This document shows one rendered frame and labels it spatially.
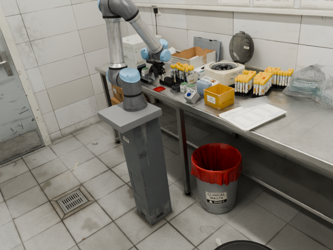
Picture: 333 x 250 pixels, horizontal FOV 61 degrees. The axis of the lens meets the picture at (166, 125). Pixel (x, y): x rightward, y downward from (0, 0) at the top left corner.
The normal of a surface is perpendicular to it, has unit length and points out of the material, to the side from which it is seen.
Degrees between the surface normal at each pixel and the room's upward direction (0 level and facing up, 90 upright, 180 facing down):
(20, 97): 90
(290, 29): 90
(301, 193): 0
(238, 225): 0
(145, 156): 90
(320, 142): 0
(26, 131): 90
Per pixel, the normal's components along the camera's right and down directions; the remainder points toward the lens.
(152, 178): 0.62, 0.33
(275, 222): -0.11, -0.87
